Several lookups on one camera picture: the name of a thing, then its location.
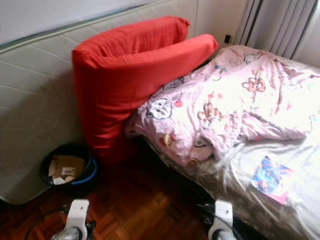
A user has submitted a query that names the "colourful comic magazine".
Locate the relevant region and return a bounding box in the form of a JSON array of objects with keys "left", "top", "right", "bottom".
[{"left": 251, "top": 155, "right": 295, "bottom": 205}]

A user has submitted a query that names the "white quilted mattress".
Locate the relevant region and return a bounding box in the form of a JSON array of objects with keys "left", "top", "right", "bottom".
[{"left": 0, "top": 0, "right": 198, "bottom": 206}]

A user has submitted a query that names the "black waste bin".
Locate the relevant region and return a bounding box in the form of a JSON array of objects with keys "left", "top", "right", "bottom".
[{"left": 40, "top": 143, "right": 98, "bottom": 187}]

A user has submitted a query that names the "brown cardboard box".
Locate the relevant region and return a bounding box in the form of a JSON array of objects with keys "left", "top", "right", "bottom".
[{"left": 48, "top": 155, "right": 86, "bottom": 183}]

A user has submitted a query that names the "white crumpled paper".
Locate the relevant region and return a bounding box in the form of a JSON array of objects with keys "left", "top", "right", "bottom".
[{"left": 52, "top": 174, "right": 76, "bottom": 186}]

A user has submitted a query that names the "red folded futon cushion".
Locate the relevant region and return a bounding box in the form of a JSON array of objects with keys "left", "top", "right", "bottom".
[{"left": 72, "top": 16, "right": 219, "bottom": 166}]

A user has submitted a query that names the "pink cartoon print quilt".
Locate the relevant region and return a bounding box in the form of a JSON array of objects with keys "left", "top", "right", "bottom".
[{"left": 125, "top": 45, "right": 320, "bottom": 168}]

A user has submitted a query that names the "beige floral bed sheet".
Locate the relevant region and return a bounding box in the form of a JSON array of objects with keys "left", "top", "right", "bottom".
[{"left": 142, "top": 137, "right": 320, "bottom": 240}]

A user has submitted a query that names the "grey pleated curtain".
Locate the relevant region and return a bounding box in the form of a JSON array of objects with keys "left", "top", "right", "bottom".
[{"left": 235, "top": 0, "right": 320, "bottom": 68}]

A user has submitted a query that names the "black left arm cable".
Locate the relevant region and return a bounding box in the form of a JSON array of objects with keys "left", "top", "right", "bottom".
[{"left": 25, "top": 209, "right": 71, "bottom": 240}]

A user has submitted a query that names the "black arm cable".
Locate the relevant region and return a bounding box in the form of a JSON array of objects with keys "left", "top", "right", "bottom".
[
  {"left": 25, "top": 209, "right": 71, "bottom": 240},
  {"left": 197, "top": 201, "right": 261, "bottom": 240}
]

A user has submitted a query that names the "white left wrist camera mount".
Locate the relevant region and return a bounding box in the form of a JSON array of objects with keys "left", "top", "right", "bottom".
[{"left": 66, "top": 199, "right": 90, "bottom": 232}]

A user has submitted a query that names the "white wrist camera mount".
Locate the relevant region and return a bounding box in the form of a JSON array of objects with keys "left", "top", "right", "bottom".
[
  {"left": 66, "top": 199, "right": 90, "bottom": 232},
  {"left": 214, "top": 200, "right": 235, "bottom": 233}
]

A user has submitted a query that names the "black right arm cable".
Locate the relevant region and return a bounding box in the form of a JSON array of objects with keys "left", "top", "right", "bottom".
[{"left": 197, "top": 201, "right": 261, "bottom": 240}]

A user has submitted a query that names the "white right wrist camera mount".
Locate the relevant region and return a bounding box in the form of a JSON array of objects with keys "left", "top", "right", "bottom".
[{"left": 214, "top": 200, "right": 235, "bottom": 233}]

